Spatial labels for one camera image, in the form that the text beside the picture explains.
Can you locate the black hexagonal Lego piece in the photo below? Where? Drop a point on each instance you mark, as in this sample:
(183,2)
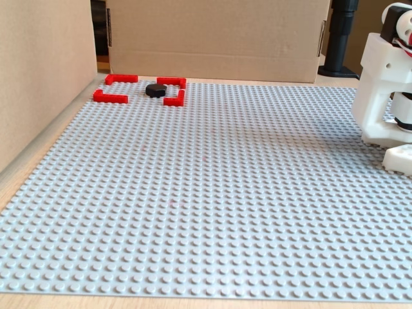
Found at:
(156,90)

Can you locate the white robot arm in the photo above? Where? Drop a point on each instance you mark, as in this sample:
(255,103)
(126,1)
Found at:
(375,83)

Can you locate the grey studded Lego baseplate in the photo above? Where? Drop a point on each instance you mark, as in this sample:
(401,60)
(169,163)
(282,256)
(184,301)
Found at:
(206,193)

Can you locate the red L-shaped Lego beam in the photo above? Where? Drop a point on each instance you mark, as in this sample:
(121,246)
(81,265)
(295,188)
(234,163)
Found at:
(170,80)
(121,78)
(174,101)
(111,98)

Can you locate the large brown cardboard box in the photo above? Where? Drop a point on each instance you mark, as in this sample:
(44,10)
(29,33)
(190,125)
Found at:
(219,38)

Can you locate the dark furniture behind boxes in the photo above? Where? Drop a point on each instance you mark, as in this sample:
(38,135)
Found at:
(99,25)

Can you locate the black pole stand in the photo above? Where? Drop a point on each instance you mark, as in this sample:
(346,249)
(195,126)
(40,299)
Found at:
(339,38)

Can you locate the plain brown cardboard panel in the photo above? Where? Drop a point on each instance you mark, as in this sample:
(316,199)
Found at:
(42,71)

